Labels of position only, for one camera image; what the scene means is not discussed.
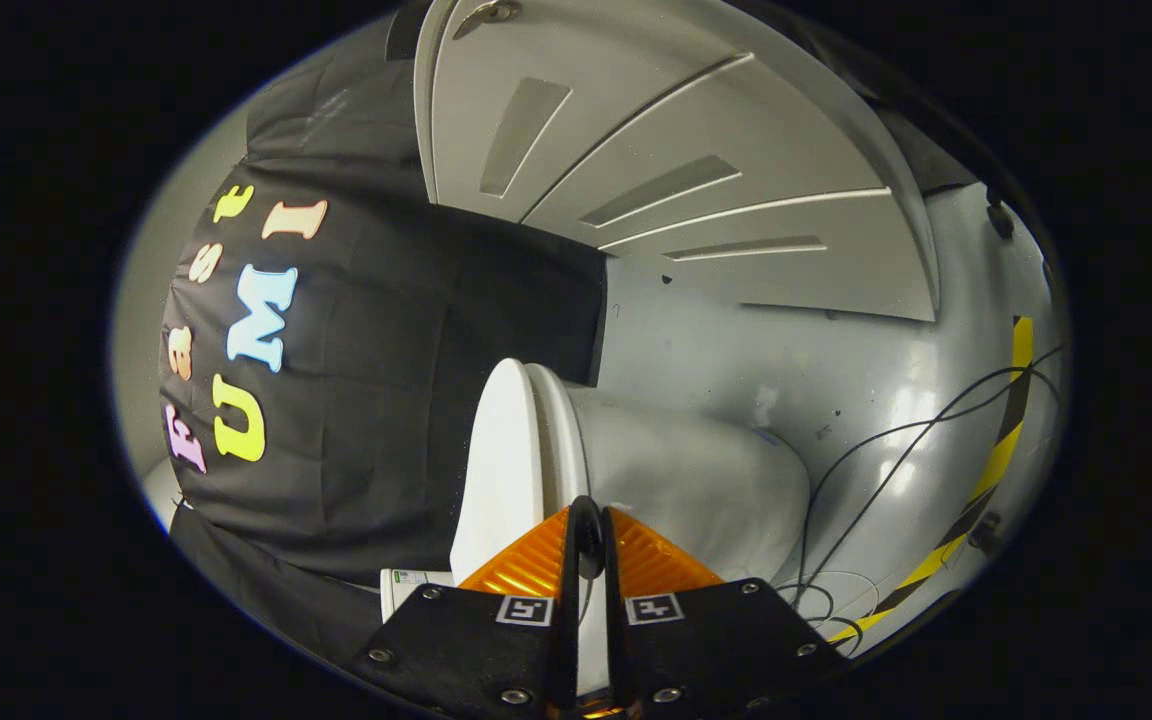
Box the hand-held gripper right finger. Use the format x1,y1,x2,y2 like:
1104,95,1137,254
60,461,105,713
593,505,847,719

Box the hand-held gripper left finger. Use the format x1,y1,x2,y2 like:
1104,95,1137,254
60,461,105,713
341,497,592,719

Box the white toilet lid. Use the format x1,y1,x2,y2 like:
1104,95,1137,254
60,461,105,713
449,358,612,693

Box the black backdrop cloth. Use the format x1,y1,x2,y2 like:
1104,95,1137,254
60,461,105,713
158,5,982,663

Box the yellow black floor tape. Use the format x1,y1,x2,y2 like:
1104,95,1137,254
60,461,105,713
824,316,1036,645

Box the white drawer cabinet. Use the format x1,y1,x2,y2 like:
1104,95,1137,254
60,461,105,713
414,0,941,324

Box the black floor cables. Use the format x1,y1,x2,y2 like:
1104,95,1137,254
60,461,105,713
774,340,1069,656

